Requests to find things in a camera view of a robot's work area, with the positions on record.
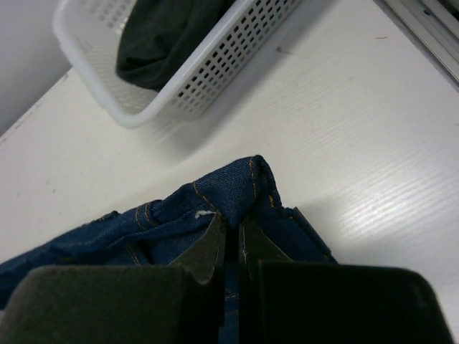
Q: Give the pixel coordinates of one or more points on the white plastic basket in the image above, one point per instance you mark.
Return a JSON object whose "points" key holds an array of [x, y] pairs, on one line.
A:
{"points": [[89, 34]]}

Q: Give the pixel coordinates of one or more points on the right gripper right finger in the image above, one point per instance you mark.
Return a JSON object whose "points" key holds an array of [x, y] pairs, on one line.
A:
{"points": [[283, 301]]}

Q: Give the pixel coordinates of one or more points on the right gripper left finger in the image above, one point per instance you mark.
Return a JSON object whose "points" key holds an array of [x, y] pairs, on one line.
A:
{"points": [[182, 302]]}

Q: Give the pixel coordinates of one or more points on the black trousers in basket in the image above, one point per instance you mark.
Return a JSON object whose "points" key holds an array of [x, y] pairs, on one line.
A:
{"points": [[159, 36]]}

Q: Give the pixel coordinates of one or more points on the dark blue denim trousers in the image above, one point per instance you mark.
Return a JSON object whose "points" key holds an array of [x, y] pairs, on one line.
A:
{"points": [[160, 231]]}

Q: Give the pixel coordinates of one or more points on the aluminium table frame rail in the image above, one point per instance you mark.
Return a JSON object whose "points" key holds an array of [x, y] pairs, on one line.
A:
{"points": [[433, 27]]}

